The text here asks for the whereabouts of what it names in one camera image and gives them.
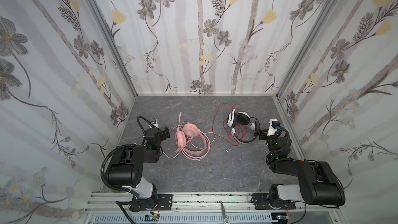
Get pink headphones with cable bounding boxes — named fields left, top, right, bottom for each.
left=163, top=112, right=216, bottom=161

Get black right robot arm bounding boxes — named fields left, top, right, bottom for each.
left=259, top=128, right=346, bottom=208

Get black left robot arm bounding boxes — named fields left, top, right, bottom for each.
left=100, top=116, right=170, bottom=213

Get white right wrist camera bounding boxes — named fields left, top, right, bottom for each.
left=267, top=118, right=281, bottom=136

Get black white headphones red cable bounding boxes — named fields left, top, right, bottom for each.
left=212, top=103, right=261, bottom=146

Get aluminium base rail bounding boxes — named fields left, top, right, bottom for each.
left=80, top=192, right=346, bottom=224

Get white perforated cable duct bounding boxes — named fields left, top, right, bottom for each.
left=93, top=212, right=278, bottom=224

